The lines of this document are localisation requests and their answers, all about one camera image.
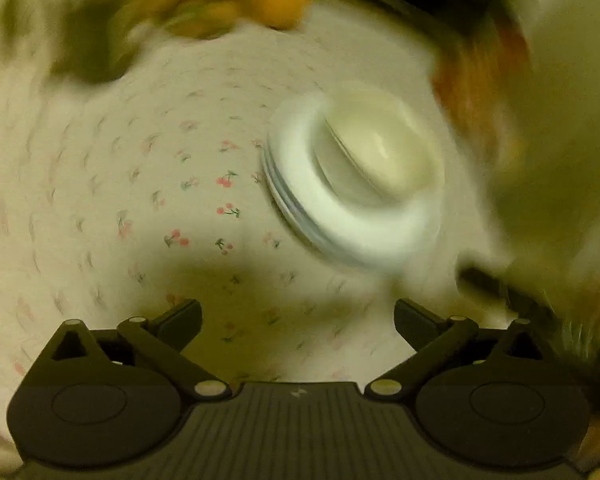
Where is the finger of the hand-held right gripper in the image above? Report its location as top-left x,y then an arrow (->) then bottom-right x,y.
457,266 -> 556,322

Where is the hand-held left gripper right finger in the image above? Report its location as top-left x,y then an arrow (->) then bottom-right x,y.
364,297 -> 551,402

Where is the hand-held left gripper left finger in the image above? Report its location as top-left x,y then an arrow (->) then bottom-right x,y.
50,298 -> 232,402

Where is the large cream bowl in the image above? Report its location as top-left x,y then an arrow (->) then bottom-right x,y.
312,82 -> 447,207

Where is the plain white plate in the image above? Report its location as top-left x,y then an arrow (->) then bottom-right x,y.
266,92 -> 443,267

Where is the cherry print tablecloth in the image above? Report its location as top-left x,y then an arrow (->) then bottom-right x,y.
0,0 -> 531,456

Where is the orange carton box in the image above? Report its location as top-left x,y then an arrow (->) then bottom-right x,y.
430,22 -> 531,138

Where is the glass jar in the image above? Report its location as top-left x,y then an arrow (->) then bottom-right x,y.
125,0 -> 248,41

